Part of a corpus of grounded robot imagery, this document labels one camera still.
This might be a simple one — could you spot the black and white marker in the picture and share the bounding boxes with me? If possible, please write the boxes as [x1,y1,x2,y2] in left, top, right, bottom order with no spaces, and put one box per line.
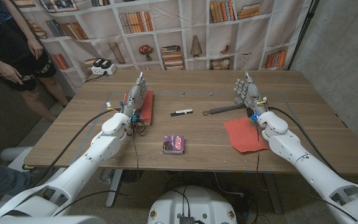
[170,108,194,117]

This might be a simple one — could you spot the red origami paper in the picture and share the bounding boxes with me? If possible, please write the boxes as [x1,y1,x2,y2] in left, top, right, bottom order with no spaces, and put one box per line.
[223,116,270,154]

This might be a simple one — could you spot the standing person in black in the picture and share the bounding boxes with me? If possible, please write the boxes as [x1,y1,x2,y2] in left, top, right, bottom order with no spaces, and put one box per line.
[0,0,71,122]

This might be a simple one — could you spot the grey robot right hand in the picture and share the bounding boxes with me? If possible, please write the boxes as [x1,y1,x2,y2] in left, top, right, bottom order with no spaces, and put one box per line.
[233,72,269,118]

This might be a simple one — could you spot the white power adapter box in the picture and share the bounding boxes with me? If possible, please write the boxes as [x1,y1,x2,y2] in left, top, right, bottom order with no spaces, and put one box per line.
[90,58,117,76]

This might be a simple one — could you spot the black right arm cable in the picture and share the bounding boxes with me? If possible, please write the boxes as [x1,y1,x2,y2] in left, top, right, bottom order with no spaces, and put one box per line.
[267,106,338,174]

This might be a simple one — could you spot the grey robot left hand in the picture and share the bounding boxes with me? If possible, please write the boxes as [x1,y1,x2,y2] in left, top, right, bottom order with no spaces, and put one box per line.
[121,72,149,118]

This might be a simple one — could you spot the printed bookshelf backdrop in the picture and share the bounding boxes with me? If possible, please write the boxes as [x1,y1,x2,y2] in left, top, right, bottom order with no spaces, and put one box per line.
[11,0,313,91]

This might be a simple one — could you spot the red hardcover book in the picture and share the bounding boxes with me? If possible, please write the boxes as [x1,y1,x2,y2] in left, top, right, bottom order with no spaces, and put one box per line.
[123,90,154,126]

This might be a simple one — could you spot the purple jello box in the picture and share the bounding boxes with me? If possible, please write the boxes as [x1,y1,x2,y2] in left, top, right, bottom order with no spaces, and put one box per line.
[162,134,185,155]

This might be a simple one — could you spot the black orange handled scissors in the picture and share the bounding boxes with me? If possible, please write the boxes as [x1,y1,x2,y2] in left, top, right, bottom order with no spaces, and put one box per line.
[131,118,147,134]

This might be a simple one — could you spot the black backdrop stand pole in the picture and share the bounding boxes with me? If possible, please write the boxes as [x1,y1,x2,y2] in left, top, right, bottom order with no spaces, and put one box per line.
[287,0,320,71]

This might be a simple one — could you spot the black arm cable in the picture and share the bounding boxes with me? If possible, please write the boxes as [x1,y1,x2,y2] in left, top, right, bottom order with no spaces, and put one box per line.
[50,107,122,169]
[267,106,338,174]

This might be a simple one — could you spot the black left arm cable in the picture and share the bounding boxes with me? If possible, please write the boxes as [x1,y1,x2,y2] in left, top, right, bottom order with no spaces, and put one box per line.
[50,107,122,169]

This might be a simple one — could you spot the white table leg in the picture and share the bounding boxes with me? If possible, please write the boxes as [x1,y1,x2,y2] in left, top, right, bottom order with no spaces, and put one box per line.
[106,169,124,208]

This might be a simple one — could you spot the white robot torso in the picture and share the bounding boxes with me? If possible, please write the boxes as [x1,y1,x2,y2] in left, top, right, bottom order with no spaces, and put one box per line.
[147,185,238,224]

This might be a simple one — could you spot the grey hair brush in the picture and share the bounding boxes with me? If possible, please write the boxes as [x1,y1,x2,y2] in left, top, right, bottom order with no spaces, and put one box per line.
[202,96,248,116]

